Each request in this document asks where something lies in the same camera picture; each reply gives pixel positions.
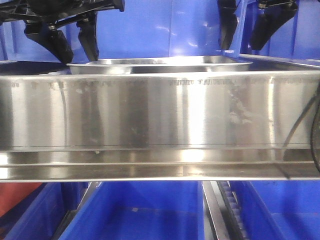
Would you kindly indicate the left roller track rail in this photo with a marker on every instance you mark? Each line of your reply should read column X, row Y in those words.
column 80, row 205

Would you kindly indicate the right roller track rail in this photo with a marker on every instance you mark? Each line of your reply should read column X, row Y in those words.
column 222, row 215

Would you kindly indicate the blue bin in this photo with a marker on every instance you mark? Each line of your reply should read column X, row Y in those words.
column 38, row 216
column 140, row 210
column 146, row 29
column 299, row 38
column 279, row 210

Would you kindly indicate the blue lower left bin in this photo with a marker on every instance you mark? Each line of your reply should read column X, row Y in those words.
column 38, row 216

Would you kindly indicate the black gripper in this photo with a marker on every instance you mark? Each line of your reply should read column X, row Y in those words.
column 40, row 12

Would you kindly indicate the silver metal tray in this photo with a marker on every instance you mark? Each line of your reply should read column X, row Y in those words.
column 155, row 65

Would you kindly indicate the blue upper centre bin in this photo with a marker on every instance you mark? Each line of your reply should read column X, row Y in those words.
column 146, row 29

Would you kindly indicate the blue upper right bin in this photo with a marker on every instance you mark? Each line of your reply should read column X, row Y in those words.
column 299, row 38

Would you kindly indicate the blue lower centre bin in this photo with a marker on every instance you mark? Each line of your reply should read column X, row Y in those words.
column 140, row 210

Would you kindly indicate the stainless steel shelf rail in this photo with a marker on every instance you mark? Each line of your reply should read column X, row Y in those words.
column 181, row 126

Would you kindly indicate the roller track rail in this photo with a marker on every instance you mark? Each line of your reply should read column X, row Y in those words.
column 222, row 215
column 80, row 205

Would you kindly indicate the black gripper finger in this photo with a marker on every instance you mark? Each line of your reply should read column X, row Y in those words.
column 227, row 22
column 272, row 15

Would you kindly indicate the blue lower right bin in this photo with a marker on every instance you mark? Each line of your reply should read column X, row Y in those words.
column 279, row 210

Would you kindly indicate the red object behind bins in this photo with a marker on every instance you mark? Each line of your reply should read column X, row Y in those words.
column 14, row 197

